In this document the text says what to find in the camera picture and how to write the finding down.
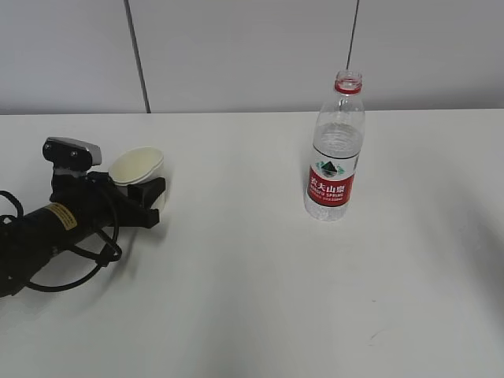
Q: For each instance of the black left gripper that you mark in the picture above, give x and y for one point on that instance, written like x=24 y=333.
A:
x=86 y=203

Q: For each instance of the white paper cup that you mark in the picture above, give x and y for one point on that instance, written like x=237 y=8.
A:
x=141 y=165

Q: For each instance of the clear water bottle red label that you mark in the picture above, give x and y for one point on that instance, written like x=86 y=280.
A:
x=337 y=141

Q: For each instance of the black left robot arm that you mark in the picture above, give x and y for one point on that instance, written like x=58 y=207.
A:
x=27 y=247

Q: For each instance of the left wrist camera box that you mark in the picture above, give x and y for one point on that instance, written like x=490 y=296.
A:
x=71 y=157

